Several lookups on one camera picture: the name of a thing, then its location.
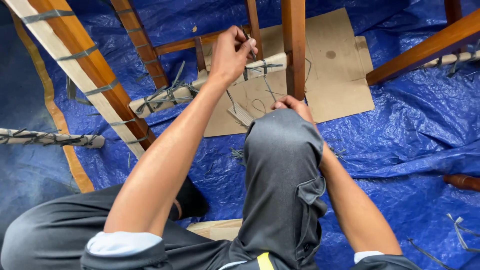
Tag strapped wooden chair leg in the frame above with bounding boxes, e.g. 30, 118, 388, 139
110, 0, 170, 90

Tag paper-wrapped chair rail with straps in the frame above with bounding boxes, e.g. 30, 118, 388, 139
423, 50, 480, 69
129, 52, 288, 119
0, 127, 106, 149

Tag pale wooden board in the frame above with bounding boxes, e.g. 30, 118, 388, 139
186, 218, 244, 241

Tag dark turned wooden leg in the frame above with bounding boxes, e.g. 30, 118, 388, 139
443, 173, 480, 192

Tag thick plain wooden chair leg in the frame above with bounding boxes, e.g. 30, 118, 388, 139
281, 0, 307, 101

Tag wide paper-backed wooden chair leg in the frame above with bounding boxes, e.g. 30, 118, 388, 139
3, 0, 157, 160

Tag tan tarp edge strip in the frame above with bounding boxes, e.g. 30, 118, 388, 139
8, 9, 95, 194

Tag person's left hand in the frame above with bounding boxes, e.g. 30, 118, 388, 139
207, 25, 259, 89

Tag loose grey strap scrap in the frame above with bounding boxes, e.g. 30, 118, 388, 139
407, 238, 456, 270
446, 213, 480, 253

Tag long wooden chair beam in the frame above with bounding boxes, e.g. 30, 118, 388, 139
365, 7, 480, 86

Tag person's right hand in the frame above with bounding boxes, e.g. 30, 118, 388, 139
271, 95, 320, 130

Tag grey plastic strap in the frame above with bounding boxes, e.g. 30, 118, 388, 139
240, 25, 279, 103

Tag person's dark jacket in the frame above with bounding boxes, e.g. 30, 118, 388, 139
79, 231, 423, 270

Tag small corrugated cardboard piece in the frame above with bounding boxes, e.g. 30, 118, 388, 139
227, 103, 256, 127

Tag blue plastic tarp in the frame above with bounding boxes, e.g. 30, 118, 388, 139
0, 0, 480, 270

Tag person's grey trousers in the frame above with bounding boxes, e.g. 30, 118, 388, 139
0, 108, 328, 270

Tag flattened brown cardboard sheet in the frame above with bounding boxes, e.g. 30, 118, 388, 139
202, 7, 376, 138

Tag slim plain wooden chair leg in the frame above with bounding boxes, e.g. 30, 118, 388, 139
245, 0, 263, 61

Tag cut grey strap bits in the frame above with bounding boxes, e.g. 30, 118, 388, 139
227, 146, 246, 166

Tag thin wooden crossbar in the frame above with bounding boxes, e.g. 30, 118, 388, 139
154, 25, 252, 56

